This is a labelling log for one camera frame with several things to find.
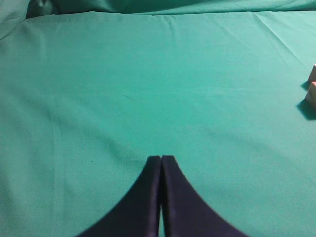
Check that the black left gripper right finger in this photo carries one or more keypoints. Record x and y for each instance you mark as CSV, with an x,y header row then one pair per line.
x,y
185,213

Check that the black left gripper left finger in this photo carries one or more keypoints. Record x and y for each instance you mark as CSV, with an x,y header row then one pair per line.
x,y
137,214

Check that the pink cube column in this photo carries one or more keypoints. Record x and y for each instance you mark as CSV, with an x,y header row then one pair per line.
x,y
311,95
312,76

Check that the green cloth backdrop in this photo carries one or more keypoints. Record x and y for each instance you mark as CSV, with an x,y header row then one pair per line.
x,y
13,12

